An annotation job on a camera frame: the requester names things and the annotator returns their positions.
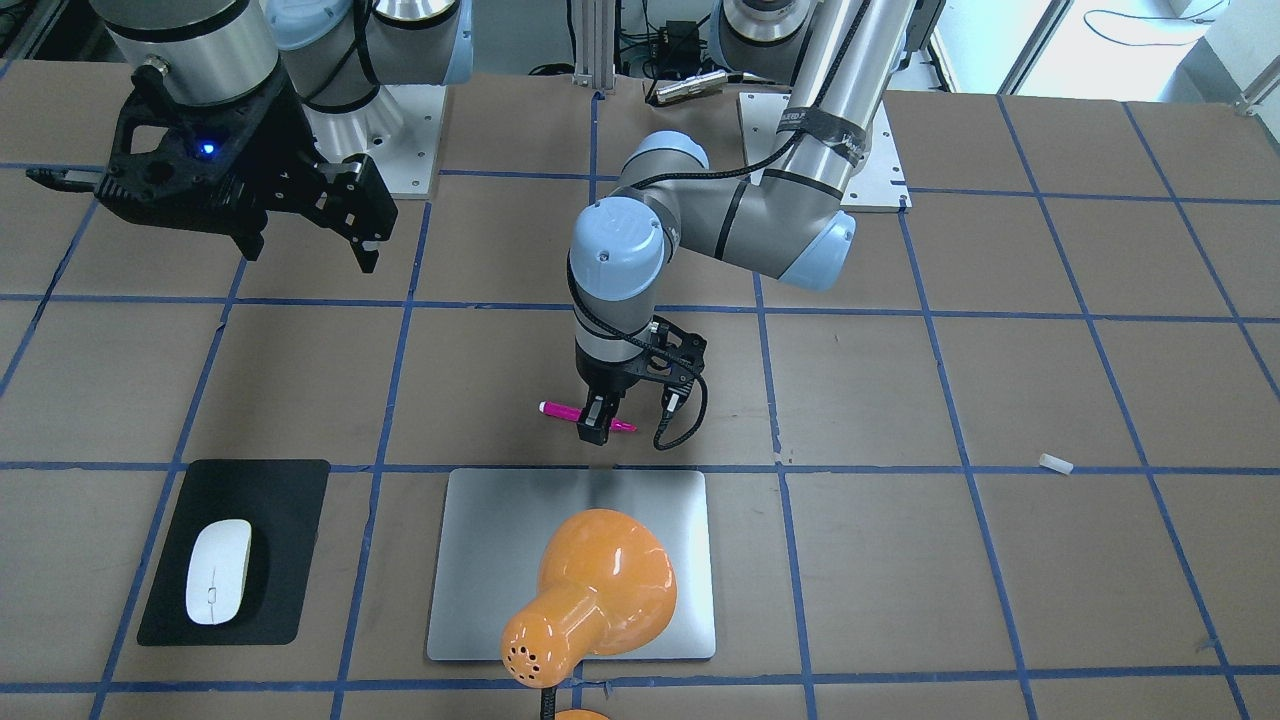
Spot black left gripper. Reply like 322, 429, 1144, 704
577, 318, 707, 446

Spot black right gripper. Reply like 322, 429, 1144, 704
95, 70, 398, 274

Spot pink highlighter pen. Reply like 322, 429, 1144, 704
538, 401, 637, 433

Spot white computer mouse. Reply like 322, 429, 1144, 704
184, 519, 252, 626

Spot white highlighter cap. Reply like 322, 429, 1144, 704
1038, 454, 1075, 475

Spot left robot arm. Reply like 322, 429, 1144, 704
566, 1, 918, 451

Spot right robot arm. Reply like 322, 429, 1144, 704
70, 1, 474, 273

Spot black mousepad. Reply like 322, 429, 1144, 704
136, 459, 330, 646

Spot orange desk lamp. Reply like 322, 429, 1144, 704
500, 509, 678, 719

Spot silver laptop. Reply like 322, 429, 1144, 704
425, 468, 717, 685

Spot silver cylinder connector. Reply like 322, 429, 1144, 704
646, 70, 732, 108

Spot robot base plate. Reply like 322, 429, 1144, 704
739, 90, 911, 214
305, 85, 448, 200

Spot aluminium frame post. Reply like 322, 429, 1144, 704
568, 0, 618, 95

